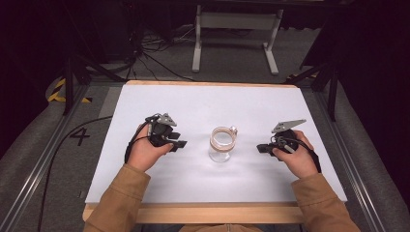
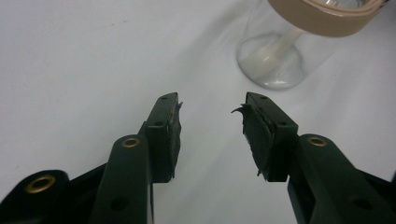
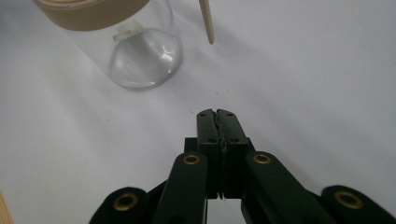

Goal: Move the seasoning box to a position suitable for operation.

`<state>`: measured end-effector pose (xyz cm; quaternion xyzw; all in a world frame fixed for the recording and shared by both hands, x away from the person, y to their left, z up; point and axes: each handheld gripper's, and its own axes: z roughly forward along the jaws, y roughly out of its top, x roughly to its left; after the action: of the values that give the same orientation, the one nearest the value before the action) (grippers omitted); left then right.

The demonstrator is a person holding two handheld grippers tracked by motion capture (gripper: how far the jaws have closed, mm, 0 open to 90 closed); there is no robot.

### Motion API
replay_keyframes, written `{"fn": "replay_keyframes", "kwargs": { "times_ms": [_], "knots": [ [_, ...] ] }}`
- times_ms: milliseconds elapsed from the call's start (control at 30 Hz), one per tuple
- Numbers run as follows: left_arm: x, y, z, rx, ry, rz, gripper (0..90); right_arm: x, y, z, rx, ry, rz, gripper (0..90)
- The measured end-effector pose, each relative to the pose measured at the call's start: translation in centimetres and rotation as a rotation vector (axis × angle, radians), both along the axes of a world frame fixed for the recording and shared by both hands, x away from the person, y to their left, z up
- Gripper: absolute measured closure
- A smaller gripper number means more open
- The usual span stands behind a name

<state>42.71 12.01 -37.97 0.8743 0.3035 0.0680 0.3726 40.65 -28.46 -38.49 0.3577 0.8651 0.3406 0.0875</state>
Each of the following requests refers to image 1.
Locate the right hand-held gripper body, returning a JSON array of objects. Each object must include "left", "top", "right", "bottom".
[{"left": 270, "top": 119, "right": 308, "bottom": 154}]

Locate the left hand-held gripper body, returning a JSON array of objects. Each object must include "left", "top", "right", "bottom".
[{"left": 144, "top": 112, "right": 178, "bottom": 148}]

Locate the clear glass jar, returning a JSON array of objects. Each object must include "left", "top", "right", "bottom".
[{"left": 208, "top": 126, "right": 239, "bottom": 163}]

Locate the person's right hand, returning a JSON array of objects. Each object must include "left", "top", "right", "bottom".
[{"left": 272, "top": 130, "right": 320, "bottom": 180}]

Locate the person's left hand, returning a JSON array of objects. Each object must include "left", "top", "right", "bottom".
[{"left": 127, "top": 123, "right": 175, "bottom": 173}]

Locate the black tripod stand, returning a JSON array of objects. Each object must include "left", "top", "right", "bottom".
[
  {"left": 284, "top": 47, "right": 342, "bottom": 123},
  {"left": 47, "top": 0, "right": 127, "bottom": 116}
]

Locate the yellow black hazard tape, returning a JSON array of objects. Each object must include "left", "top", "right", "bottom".
[{"left": 47, "top": 77, "right": 93, "bottom": 104}]

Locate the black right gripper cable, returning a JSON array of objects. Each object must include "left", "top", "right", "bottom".
[{"left": 272, "top": 135, "right": 323, "bottom": 174}]

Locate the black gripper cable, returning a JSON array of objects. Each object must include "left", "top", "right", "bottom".
[
  {"left": 272, "top": 135, "right": 323, "bottom": 174},
  {"left": 36, "top": 115, "right": 153, "bottom": 232}
]

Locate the aluminium rail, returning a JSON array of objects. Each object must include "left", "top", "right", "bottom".
[
  {"left": 0, "top": 84, "right": 91, "bottom": 232},
  {"left": 313, "top": 91, "right": 388, "bottom": 232}
]

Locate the black floor cables bundle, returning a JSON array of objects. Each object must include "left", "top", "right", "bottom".
[{"left": 105, "top": 22, "right": 201, "bottom": 83}]

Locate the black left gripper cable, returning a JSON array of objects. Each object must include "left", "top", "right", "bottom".
[{"left": 36, "top": 115, "right": 153, "bottom": 232}]

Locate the white metal stand frame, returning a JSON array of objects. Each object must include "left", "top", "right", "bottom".
[{"left": 191, "top": 4, "right": 284, "bottom": 76}]

